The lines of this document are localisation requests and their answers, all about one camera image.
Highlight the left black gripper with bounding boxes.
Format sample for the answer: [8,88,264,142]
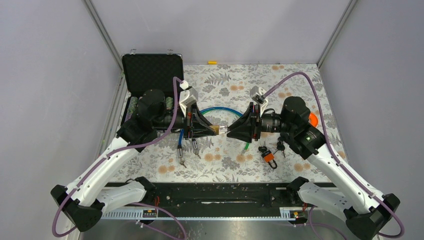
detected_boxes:
[153,102,218,140]

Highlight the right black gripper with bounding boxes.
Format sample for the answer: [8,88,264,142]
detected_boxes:
[227,101,295,143]

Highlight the small brass padlock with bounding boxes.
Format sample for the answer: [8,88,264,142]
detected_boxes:
[210,125,228,135]

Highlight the green cable lock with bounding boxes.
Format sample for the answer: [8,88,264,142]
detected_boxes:
[200,106,250,156]

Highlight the blue cable lock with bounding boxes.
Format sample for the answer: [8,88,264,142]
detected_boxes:
[177,106,246,169]

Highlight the orange black padlock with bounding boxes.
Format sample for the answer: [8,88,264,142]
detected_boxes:
[260,148,278,170]

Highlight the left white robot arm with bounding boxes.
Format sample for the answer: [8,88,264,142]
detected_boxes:
[50,88,219,232]

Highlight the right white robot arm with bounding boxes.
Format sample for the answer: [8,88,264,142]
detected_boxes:
[227,96,400,240]

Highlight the floral table mat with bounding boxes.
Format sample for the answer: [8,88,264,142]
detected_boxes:
[111,64,345,183]

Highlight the black padlock keys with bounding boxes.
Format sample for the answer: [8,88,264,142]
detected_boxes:
[274,141,286,159]

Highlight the orange white blue toy block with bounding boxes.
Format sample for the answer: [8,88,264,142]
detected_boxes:
[308,112,319,127]

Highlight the black poker chip case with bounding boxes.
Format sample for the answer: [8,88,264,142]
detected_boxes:
[121,48,185,127]

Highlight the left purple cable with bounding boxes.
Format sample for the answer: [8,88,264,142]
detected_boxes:
[51,76,186,238]

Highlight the purple cable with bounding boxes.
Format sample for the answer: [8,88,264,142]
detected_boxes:
[263,71,406,239]
[51,76,186,238]

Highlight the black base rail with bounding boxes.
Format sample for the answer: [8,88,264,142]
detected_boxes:
[107,181,335,220]

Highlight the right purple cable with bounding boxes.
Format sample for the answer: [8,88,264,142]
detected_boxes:
[263,71,406,239]

